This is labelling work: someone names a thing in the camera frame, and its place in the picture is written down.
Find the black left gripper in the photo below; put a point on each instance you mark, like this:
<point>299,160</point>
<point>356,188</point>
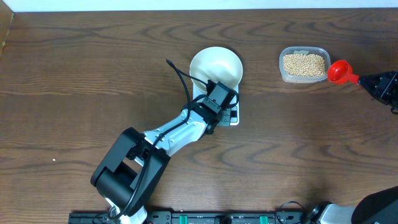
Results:
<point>224,121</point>

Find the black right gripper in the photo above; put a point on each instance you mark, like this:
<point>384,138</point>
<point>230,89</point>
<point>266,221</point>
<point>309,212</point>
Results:
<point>384,92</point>

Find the red plastic measuring scoop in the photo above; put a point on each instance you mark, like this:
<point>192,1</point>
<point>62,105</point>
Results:
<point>341,72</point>

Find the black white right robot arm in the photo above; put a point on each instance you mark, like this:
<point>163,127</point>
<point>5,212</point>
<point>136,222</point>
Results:
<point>379,207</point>

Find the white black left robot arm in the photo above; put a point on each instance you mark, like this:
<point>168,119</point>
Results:
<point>130,171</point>

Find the white digital kitchen scale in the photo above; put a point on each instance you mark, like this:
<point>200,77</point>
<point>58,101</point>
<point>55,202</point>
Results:
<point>199,95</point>

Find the cream round bowl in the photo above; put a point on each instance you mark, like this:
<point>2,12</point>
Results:
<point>217,64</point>

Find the clear container of soybeans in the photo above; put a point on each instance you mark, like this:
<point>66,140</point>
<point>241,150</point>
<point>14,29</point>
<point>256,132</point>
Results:
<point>304,64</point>

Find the wooden side panel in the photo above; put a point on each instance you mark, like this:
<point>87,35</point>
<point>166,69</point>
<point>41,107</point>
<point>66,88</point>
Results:
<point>6,18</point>

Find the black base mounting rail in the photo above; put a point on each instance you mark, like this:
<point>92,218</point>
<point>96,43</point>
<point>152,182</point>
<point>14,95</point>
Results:
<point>165,217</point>

